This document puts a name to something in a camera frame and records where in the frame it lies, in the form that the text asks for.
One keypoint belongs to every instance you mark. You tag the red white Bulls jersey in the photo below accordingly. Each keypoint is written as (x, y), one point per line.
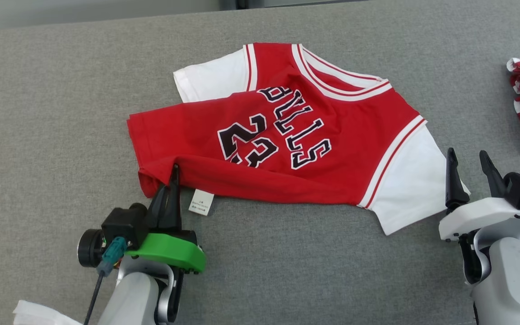
(332, 171)

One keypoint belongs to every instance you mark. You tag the black round cylinder module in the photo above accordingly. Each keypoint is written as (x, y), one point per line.
(89, 248)

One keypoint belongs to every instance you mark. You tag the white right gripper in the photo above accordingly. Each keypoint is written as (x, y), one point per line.
(476, 216)

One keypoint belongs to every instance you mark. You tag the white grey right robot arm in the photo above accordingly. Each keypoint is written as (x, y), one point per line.
(508, 280)

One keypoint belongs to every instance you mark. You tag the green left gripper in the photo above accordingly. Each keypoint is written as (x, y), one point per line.
(174, 253)

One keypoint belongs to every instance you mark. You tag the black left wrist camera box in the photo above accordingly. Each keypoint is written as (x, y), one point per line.
(124, 223)

